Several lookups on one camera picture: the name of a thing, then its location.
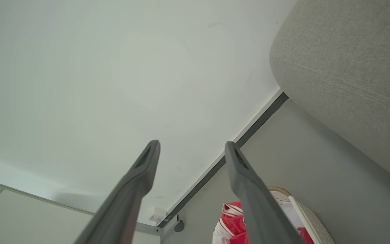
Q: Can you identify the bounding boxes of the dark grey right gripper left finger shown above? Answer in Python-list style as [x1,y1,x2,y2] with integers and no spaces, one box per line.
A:
[74,140,161,244]

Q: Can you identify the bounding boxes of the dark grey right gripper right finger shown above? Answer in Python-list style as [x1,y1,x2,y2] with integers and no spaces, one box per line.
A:
[224,141,304,244]

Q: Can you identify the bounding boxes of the red and white jersey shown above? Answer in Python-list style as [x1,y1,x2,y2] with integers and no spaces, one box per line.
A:
[212,202,315,244]

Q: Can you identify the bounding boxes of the white perforated laundry basket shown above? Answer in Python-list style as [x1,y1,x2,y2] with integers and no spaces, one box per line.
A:
[268,186,335,244]

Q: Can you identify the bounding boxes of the white door panel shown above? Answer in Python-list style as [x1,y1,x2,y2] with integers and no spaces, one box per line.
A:
[0,176,163,244]

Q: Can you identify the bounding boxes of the grey fabric sofa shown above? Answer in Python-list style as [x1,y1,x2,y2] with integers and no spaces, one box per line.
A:
[269,0,390,189]

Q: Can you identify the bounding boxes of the white wall outlet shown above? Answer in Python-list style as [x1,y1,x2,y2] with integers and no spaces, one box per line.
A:
[149,207,167,223]

